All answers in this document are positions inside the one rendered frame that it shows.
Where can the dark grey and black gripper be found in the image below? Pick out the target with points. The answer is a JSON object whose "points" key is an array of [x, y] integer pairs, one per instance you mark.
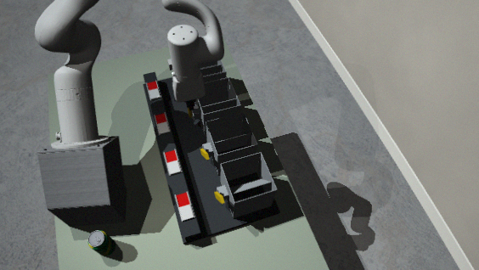
{"points": [[188, 92]]}

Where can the dark green drink can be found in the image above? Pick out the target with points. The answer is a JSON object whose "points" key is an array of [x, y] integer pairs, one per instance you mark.
{"points": [[101, 242]]}

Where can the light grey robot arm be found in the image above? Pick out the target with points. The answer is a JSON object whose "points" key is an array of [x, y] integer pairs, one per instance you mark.
{"points": [[60, 29]]}

